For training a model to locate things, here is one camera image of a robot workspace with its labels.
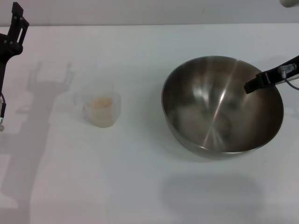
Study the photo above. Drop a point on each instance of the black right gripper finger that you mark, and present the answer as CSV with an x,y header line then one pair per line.
x,y
268,78

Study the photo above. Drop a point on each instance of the clear plastic measuring cup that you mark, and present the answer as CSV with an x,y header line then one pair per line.
x,y
102,109

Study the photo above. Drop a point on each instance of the beige background object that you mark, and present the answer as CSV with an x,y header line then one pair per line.
x,y
290,2

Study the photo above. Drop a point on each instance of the stainless steel mixing bowl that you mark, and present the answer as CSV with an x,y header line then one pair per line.
x,y
210,109

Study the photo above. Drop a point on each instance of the uncooked white rice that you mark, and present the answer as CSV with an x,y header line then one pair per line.
x,y
102,102

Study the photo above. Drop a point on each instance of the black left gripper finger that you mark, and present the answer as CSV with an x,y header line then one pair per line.
x,y
17,30

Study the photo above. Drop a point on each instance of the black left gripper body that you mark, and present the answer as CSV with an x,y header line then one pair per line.
x,y
3,58

